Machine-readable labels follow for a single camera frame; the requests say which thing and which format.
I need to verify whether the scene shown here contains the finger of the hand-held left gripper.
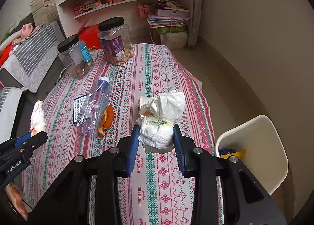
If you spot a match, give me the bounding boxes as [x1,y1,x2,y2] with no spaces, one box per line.
[23,131,49,156]
[0,134,33,153]

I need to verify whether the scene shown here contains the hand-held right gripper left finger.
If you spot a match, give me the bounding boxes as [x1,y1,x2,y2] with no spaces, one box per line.
[27,124,141,225]

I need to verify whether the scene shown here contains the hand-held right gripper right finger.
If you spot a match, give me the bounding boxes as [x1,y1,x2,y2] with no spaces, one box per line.
[173,124,287,225]

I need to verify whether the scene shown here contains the white tissue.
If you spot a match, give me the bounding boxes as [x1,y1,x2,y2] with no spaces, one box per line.
[30,100,47,135]

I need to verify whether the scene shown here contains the white paper cup green print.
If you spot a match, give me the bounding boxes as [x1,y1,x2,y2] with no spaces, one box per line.
[137,91,186,150]

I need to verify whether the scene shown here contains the yellow wrapper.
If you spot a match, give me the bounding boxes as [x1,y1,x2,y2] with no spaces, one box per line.
[220,149,246,160]

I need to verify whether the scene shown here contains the white plastic bin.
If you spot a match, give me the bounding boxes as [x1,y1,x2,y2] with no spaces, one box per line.
[215,115,289,196]

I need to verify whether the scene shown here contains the person's left hand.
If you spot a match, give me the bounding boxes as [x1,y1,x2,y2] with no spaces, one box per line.
[6,183,28,218]

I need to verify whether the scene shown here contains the grey striped seat cover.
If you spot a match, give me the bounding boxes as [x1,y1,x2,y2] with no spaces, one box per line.
[0,87,27,139]

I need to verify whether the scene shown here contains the orange peel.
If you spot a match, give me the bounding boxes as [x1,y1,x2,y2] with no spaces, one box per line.
[97,104,114,138]

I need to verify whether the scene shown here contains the patterned striped tablecloth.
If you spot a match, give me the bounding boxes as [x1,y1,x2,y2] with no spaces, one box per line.
[22,43,225,225]

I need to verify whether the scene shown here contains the dark grey sofa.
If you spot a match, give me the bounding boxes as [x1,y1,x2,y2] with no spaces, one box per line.
[0,13,67,139]

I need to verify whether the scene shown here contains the clear plastic bottle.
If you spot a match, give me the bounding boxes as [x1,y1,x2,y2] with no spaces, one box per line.
[82,76,111,137]

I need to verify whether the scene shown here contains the grey striped armrest cover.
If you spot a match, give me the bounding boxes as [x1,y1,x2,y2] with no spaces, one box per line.
[0,21,65,93]

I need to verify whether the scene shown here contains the orange and white plush toy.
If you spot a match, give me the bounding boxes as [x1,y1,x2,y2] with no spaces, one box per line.
[0,41,15,86]

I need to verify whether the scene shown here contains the clear jar blue label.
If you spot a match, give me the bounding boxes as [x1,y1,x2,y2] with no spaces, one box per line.
[57,34,95,79]

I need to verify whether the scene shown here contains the green and white plush toy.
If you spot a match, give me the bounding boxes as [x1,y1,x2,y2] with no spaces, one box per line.
[2,16,25,41]

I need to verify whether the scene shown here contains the pink pig plush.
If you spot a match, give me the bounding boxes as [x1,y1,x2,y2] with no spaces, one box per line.
[21,24,35,38]

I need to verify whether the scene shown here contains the clear jar purple label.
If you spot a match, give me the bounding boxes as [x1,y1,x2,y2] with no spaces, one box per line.
[97,16,134,66]

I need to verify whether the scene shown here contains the white bag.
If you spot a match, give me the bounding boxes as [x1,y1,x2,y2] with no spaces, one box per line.
[165,32,188,49]

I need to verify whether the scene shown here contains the red box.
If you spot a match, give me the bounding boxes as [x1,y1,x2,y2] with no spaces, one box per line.
[78,24,102,50]

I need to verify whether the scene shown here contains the green pack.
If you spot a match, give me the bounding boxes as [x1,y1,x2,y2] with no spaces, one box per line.
[157,26,185,34]

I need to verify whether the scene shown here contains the pile of papers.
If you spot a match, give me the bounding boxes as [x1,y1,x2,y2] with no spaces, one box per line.
[147,0,190,28]

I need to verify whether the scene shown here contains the pink plastic basket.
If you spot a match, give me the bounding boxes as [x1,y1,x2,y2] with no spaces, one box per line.
[137,4,151,18]

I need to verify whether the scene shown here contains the white cable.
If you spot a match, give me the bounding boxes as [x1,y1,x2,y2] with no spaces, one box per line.
[54,67,68,86]

